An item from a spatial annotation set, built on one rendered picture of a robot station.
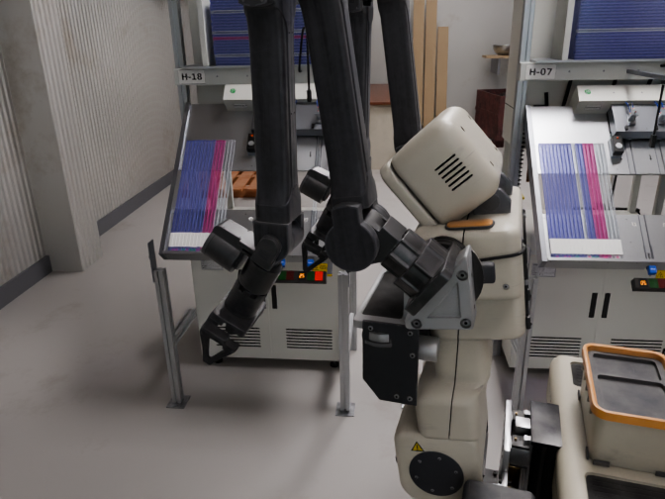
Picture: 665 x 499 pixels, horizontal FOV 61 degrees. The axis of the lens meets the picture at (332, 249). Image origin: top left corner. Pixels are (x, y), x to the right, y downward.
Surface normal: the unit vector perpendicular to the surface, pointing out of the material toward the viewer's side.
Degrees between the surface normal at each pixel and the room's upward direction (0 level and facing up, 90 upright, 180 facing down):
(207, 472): 0
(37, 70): 90
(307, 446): 0
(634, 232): 44
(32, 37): 90
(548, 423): 0
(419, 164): 90
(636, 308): 90
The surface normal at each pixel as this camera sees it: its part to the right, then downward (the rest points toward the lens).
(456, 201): -0.30, 0.35
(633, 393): -0.02, -0.93
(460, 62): -0.08, 0.36
